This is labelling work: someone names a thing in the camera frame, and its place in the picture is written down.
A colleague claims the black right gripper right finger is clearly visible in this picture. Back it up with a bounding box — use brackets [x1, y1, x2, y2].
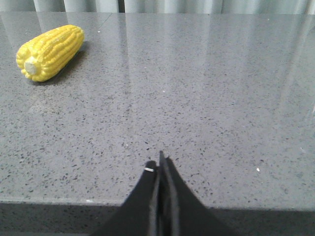
[159, 151, 236, 236]

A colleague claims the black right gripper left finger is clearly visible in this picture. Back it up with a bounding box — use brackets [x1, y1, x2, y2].
[92, 161, 157, 236]

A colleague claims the yellow corn cob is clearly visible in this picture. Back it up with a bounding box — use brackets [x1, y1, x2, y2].
[16, 25, 85, 82]

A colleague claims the grey pleated curtain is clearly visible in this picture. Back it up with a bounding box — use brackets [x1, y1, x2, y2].
[0, 0, 315, 15]

